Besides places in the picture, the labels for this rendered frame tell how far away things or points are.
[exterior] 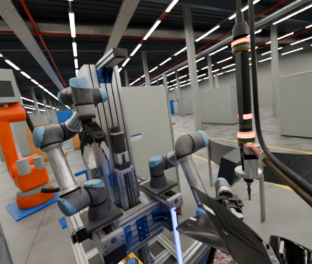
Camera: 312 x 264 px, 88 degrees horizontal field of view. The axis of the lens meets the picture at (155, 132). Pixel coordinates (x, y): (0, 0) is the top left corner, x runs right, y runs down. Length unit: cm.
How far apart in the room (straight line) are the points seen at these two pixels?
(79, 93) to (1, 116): 356
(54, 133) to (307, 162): 237
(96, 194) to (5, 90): 339
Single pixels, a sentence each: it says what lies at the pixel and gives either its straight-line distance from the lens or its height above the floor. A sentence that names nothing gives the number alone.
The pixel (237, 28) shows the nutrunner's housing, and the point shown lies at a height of 184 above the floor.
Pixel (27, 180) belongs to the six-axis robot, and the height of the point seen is 60.
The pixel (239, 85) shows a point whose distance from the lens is 49.
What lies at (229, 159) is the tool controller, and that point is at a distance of 126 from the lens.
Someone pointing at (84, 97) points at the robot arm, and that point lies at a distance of 71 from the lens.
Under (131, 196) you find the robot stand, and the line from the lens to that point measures 140.
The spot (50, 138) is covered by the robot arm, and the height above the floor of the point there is 159.
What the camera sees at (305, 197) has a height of 154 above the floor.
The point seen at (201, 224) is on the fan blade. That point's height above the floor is 118.
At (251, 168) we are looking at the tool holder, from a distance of 51.
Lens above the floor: 168
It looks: 9 degrees down
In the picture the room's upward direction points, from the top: 8 degrees counter-clockwise
